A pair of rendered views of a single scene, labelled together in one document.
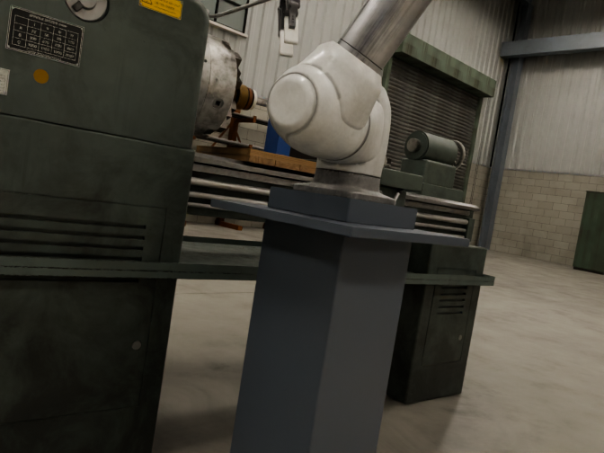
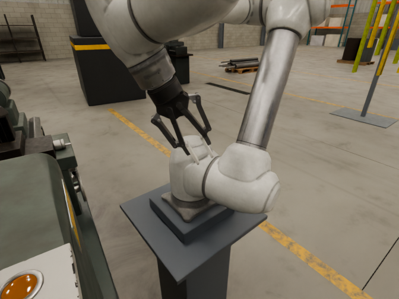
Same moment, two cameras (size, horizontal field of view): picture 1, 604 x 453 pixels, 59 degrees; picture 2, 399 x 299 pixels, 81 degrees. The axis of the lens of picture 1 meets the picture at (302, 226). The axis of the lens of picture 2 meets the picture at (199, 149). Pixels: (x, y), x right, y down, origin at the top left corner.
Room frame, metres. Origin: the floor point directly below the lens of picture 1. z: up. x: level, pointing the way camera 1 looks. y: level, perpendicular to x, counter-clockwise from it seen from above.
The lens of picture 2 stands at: (1.14, 0.64, 1.42)
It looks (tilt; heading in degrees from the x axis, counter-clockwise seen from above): 28 degrees down; 276
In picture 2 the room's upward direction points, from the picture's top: straight up
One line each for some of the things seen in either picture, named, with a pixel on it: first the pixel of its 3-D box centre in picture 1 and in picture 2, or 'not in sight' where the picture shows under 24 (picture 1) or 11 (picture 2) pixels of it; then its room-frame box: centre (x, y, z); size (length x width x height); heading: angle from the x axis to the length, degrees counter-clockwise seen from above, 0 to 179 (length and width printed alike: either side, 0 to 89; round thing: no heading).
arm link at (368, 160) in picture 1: (353, 126); (192, 165); (1.24, -0.08, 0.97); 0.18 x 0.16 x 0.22; 152
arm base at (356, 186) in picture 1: (350, 186); (187, 192); (1.26, -0.10, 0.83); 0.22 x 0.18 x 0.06; 135
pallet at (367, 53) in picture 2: not in sight; (358, 50); (-4.53, -10.92, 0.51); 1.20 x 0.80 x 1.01; 128
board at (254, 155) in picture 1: (258, 160); not in sight; (1.86, 0.19, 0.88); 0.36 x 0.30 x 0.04; 39
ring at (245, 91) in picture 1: (236, 96); not in sight; (1.78, 0.28, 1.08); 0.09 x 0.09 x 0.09; 39
